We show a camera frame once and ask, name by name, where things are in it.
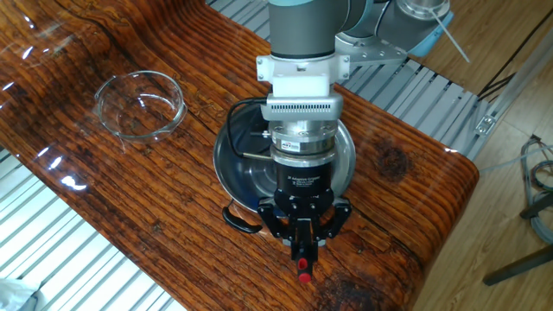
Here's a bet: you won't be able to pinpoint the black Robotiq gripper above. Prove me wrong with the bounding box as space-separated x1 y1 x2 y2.
257 157 352 260

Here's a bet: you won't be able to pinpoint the black ladle red-tipped handle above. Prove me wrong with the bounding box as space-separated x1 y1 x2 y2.
296 218 314 285

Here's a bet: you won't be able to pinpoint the clear glass bowl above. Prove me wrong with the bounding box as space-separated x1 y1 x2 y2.
93 70 189 145

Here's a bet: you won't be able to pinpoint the vented wrist adapter box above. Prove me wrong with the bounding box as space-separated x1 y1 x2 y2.
260 93 346 123

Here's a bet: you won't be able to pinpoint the wood-grain vinyl table cover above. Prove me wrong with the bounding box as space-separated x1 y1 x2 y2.
0 0 480 311

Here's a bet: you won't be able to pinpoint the translucent tube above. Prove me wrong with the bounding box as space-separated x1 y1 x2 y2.
478 144 553 175

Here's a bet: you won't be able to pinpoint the dark furniture leg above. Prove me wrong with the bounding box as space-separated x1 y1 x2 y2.
482 244 553 287
519 192 553 220

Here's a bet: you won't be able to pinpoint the white zip tie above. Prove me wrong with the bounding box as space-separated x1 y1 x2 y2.
427 8 471 65

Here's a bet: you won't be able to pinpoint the white plastic bag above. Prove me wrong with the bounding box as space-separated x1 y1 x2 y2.
0 277 44 311

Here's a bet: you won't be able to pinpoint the steel pot black handles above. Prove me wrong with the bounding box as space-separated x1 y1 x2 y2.
213 101 358 235

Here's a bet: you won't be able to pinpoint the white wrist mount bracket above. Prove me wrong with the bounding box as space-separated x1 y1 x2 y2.
255 52 352 98

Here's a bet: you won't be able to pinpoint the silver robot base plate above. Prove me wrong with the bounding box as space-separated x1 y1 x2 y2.
334 32 410 81

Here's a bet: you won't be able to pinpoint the black floor cables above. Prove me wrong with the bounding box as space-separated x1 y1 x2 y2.
477 7 553 104

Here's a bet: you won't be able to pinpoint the grey cable coil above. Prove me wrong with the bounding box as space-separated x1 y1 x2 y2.
520 133 553 246

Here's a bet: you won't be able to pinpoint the aluminium frame bar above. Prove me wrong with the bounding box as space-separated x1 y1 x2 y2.
464 25 553 162

